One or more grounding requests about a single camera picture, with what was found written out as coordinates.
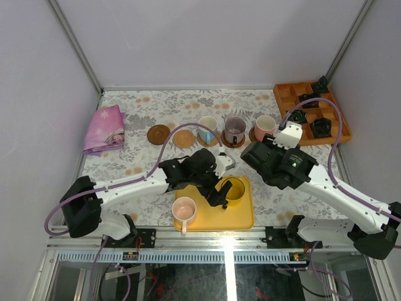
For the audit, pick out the aluminium front rail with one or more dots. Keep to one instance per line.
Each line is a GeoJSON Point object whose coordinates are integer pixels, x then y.
{"type": "Point", "coordinates": [168, 238]}

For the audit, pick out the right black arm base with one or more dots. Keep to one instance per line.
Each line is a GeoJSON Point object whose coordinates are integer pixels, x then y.
{"type": "Point", "coordinates": [279, 236]}

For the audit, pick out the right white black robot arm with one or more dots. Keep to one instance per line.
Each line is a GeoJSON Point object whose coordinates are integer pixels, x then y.
{"type": "Point", "coordinates": [370, 226]}

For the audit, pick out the black wrapped item top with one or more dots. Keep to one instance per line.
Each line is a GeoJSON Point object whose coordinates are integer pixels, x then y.
{"type": "Point", "coordinates": [321, 86]}

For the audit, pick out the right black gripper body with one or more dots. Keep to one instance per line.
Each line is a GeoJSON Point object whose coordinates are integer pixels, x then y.
{"type": "Point", "coordinates": [268, 140]}

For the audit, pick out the black green wrapped item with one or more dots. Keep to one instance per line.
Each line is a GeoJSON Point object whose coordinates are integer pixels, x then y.
{"type": "Point", "coordinates": [298, 116]}

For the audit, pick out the yellow plastic tray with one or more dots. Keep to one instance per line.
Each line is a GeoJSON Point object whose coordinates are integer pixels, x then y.
{"type": "Point", "coordinates": [239, 215]}

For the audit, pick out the pink purple folded cloth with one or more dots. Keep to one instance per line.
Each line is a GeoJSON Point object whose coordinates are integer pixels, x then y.
{"type": "Point", "coordinates": [106, 131]}

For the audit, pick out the woven rattan coaster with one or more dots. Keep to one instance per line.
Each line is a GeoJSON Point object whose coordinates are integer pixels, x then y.
{"type": "Point", "coordinates": [204, 144]}
{"type": "Point", "coordinates": [183, 139]}

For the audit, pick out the purple mug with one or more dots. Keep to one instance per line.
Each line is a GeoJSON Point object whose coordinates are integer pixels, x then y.
{"type": "Point", "coordinates": [235, 125]}

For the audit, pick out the yellow glass cup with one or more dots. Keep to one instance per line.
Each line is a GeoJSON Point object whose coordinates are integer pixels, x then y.
{"type": "Point", "coordinates": [235, 193]}

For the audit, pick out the orange compartment tray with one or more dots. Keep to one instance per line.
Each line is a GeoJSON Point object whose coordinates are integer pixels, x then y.
{"type": "Point", "coordinates": [288, 95]}

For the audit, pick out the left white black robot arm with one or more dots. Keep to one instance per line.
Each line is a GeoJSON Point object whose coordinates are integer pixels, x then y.
{"type": "Point", "coordinates": [86, 204]}

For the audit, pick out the dark wooden coaster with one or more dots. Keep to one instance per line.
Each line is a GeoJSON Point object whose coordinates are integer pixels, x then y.
{"type": "Point", "coordinates": [157, 134]}

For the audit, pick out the blue handled white mug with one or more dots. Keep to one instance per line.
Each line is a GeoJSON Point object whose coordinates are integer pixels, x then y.
{"type": "Point", "coordinates": [208, 129]}

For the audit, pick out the black wrapped item bottom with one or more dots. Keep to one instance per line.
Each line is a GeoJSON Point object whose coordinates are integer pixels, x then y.
{"type": "Point", "coordinates": [321, 128]}

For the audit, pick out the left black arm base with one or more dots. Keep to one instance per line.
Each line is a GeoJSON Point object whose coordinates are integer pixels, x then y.
{"type": "Point", "coordinates": [137, 238]}

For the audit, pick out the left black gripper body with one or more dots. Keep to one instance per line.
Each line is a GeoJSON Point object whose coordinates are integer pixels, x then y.
{"type": "Point", "coordinates": [210, 190]}

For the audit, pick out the brown wooden coaster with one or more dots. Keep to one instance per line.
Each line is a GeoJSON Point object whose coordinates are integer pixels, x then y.
{"type": "Point", "coordinates": [252, 135]}
{"type": "Point", "coordinates": [231, 140]}

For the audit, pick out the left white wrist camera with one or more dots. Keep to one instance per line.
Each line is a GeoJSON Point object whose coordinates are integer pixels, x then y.
{"type": "Point", "coordinates": [224, 163]}

